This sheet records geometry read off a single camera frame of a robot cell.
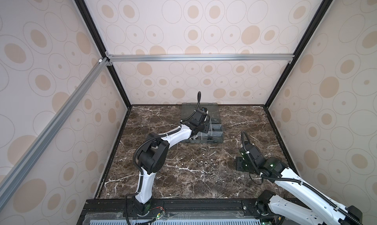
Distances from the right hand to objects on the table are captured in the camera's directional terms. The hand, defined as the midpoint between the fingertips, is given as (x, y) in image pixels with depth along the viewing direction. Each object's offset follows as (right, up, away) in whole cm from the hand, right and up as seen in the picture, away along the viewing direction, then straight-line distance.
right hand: (240, 162), depth 79 cm
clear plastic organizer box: (-10, +12, +22) cm, 27 cm away
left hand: (-14, +21, +15) cm, 29 cm away
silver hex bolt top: (-15, +5, +16) cm, 23 cm away
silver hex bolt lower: (-13, +1, +13) cm, 19 cm away
